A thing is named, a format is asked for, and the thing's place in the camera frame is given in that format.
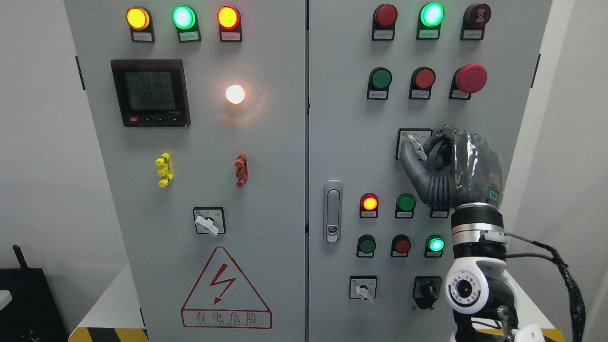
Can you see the black box with antenna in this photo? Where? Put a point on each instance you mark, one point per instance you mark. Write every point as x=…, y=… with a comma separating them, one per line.
x=32, y=314

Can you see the red lit indicator lower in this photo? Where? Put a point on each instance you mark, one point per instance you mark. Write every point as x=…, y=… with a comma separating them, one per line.
x=368, y=206

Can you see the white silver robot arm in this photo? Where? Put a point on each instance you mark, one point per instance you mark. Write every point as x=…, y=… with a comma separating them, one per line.
x=476, y=286

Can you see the silver door handle lock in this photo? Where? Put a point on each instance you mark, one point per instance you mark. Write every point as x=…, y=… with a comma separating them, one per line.
x=333, y=190

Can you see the red push button upper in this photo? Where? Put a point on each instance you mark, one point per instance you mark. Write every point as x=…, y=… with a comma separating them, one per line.
x=421, y=83

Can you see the red terminal connector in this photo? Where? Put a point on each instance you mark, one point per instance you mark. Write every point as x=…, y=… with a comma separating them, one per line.
x=241, y=172

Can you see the yellow indicator light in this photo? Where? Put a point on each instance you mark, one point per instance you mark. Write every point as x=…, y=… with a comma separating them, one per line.
x=140, y=23

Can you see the black rotary switch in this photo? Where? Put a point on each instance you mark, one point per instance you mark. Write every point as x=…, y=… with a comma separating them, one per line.
x=426, y=291

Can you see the green lit indicator top right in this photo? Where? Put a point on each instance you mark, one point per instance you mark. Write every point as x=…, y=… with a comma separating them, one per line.
x=430, y=19

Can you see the black digital power meter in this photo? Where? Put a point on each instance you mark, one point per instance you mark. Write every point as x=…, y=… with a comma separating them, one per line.
x=151, y=92

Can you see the left door rotary switch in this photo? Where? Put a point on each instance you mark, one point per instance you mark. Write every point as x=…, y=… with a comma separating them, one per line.
x=209, y=221

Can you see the black red buzzer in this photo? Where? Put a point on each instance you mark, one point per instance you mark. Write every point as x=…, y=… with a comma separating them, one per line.
x=475, y=18

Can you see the dark grey robotic hand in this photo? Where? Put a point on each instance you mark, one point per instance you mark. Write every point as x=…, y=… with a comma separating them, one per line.
x=462, y=168

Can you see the green push button upper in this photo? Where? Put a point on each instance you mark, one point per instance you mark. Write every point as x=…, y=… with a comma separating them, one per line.
x=379, y=81

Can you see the red emergency stop button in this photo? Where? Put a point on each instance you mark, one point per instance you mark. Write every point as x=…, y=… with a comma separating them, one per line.
x=467, y=80

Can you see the green push button lower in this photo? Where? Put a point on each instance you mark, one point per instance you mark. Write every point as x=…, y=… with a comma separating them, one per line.
x=366, y=246

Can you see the red high voltage warning sticker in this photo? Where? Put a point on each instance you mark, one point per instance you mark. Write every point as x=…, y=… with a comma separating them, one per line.
x=224, y=297

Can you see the gray rotary selector switch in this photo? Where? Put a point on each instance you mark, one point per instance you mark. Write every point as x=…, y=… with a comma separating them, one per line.
x=414, y=137

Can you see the red push button lower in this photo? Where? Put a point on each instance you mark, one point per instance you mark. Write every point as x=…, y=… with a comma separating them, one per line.
x=400, y=246

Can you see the bottom white rotary switch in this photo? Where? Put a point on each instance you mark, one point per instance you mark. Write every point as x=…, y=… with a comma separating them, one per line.
x=363, y=288

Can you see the yellow terminal connector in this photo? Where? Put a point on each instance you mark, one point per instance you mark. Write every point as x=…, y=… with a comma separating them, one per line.
x=165, y=170

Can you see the red push button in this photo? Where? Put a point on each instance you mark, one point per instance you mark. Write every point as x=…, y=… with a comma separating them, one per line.
x=400, y=246
x=421, y=83

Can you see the red lit indicator light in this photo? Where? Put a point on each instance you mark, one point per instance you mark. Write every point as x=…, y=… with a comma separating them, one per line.
x=229, y=24

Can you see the dark red indicator light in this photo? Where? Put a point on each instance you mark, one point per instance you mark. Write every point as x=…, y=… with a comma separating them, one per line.
x=383, y=23

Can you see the green push button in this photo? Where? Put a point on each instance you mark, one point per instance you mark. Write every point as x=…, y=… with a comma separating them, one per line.
x=366, y=246
x=379, y=81

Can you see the grey electrical cabinet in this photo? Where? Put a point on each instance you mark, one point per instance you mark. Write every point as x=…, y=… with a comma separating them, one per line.
x=292, y=96

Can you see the green indicator light top left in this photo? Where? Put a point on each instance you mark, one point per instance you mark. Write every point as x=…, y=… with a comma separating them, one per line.
x=186, y=23

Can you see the green lit indicator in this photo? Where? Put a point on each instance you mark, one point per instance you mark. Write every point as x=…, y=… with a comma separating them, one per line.
x=434, y=246
x=430, y=19

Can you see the green lit indicator lower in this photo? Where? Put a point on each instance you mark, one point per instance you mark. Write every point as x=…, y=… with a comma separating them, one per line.
x=434, y=246

